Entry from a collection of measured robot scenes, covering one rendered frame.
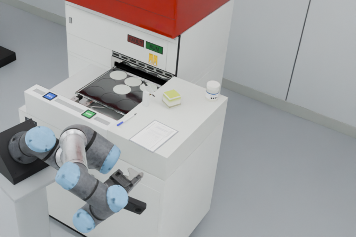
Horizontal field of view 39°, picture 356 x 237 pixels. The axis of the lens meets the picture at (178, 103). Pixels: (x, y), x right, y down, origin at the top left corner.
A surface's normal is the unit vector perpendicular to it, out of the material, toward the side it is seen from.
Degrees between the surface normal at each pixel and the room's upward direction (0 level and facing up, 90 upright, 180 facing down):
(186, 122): 0
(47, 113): 90
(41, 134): 40
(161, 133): 0
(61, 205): 90
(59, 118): 90
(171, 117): 0
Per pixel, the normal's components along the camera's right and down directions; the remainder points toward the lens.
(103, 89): 0.08, -0.82
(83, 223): -0.43, 0.33
